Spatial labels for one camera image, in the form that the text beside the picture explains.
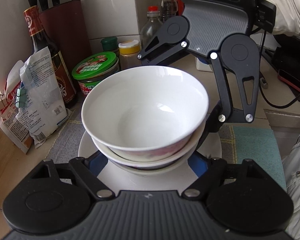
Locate green lid sauce jar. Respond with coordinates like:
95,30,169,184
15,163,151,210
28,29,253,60
72,51,119,96

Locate dark soy sauce bottle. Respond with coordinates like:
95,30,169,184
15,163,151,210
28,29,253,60
24,5,78,108

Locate white plastic box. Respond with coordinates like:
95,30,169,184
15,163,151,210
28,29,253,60
196,58,213,73

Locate white bowl pink flowers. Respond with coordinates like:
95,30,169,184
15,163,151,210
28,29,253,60
81,66,209,159

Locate clear oil bottle red cap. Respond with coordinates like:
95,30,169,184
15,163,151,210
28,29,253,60
140,5,162,48

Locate yellow lid spice jar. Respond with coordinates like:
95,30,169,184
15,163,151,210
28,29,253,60
119,40,141,70

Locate plain white bowl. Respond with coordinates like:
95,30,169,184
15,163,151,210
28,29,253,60
91,120,206,169

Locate grey checked dish mat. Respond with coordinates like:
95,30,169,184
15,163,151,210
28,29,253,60
46,108,287,189

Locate red white seasoning bag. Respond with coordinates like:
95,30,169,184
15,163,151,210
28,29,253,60
0,60,33,154

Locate dark red knife block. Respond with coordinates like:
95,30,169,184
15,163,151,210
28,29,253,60
28,0,92,71

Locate stack of white plates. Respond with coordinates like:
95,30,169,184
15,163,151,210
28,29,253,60
78,129,222,194

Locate dark vinegar bottle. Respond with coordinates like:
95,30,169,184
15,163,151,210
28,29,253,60
159,0,178,22

